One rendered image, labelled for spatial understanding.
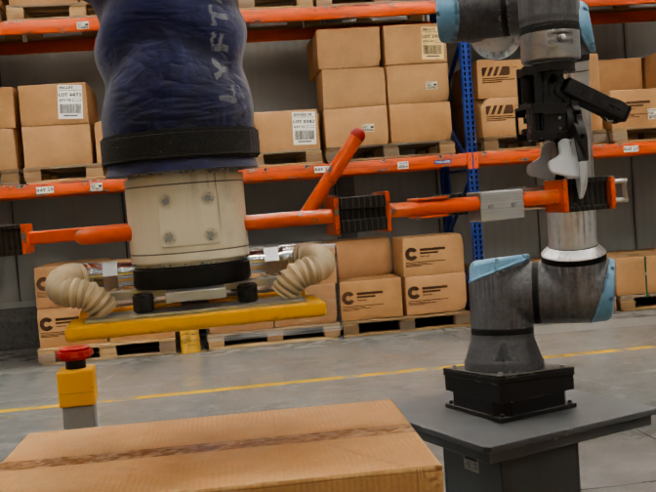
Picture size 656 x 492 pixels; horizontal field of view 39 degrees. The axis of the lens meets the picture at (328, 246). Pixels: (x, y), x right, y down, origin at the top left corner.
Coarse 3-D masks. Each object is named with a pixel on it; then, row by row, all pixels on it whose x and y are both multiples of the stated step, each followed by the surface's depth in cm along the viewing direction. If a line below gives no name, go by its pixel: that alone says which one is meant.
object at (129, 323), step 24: (240, 288) 127; (120, 312) 127; (144, 312) 124; (168, 312) 123; (192, 312) 123; (216, 312) 122; (240, 312) 123; (264, 312) 123; (288, 312) 124; (312, 312) 124; (72, 336) 119; (96, 336) 120; (120, 336) 120
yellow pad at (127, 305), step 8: (264, 288) 145; (232, 296) 142; (264, 296) 142; (272, 296) 142; (120, 304) 140; (128, 304) 140; (160, 304) 140; (168, 304) 140; (176, 304) 140; (80, 312) 138
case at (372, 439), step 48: (48, 432) 151; (96, 432) 149; (144, 432) 146; (192, 432) 144; (240, 432) 142; (288, 432) 140; (336, 432) 137; (384, 432) 135; (0, 480) 125; (48, 480) 124; (96, 480) 122; (144, 480) 120; (192, 480) 119; (240, 480) 117; (288, 480) 116; (336, 480) 117; (384, 480) 117; (432, 480) 118
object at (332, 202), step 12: (384, 192) 136; (324, 204) 142; (336, 204) 135; (348, 204) 134; (360, 204) 135; (372, 204) 135; (384, 204) 135; (336, 216) 135; (348, 216) 135; (360, 216) 135; (372, 216) 136; (384, 216) 136; (336, 228) 135; (348, 228) 134; (360, 228) 135; (372, 228) 135; (384, 228) 135
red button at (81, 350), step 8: (56, 352) 180; (64, 352) 179; (72, 352) 178; (80, 352) 178; (88, 352) 180; (64, 360) 179; (72, 360) 179; (80, 360) 180; (72, 368) 180; (80, 368) 180
